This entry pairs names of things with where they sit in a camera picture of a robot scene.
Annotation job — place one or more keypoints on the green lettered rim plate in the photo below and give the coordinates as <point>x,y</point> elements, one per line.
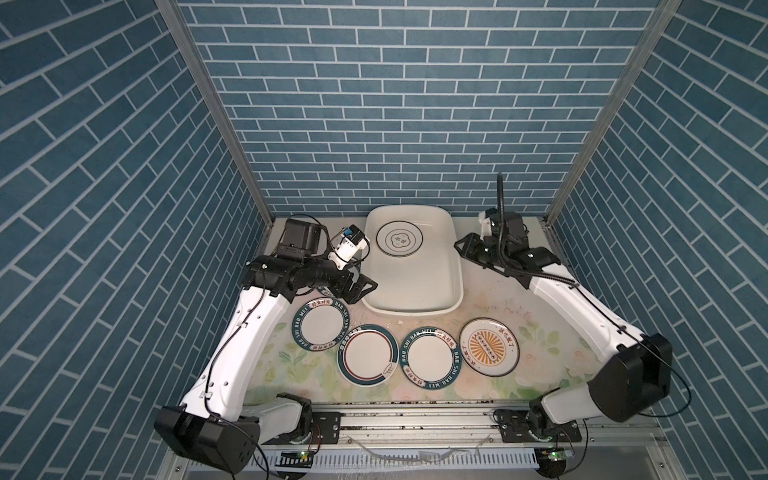
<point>430,358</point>

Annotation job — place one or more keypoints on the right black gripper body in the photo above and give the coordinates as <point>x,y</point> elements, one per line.
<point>496,255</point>

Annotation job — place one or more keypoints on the orange sunburst plate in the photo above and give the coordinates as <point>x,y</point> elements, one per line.
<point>489,347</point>

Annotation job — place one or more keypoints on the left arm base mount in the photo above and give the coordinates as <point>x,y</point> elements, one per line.
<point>323,426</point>

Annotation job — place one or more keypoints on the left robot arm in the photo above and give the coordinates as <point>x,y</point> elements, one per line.
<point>208,425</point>

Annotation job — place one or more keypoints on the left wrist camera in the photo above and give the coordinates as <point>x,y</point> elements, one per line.
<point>346,245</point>

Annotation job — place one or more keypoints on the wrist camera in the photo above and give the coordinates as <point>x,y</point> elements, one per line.
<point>486,221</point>
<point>346,245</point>

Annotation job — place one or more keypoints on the green red rim plate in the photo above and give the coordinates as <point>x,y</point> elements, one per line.
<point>368,355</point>

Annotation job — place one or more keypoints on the white plate green flower outline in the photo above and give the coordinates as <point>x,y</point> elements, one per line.
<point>399,238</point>

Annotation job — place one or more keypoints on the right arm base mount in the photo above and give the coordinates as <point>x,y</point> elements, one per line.
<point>521,426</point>

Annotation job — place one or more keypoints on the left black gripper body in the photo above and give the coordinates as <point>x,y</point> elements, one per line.
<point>336,280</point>

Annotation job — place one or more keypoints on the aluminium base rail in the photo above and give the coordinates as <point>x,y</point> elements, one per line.
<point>463,425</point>

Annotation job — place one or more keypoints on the green rim plate left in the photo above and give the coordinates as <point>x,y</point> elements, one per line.
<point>320,324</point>

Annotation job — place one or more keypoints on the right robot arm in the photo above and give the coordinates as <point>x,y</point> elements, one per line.
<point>636,368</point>

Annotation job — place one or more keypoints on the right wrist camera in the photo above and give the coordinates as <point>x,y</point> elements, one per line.
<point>486,221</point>

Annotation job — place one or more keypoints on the white plastic bin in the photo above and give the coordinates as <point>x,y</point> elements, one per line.
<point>427,283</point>

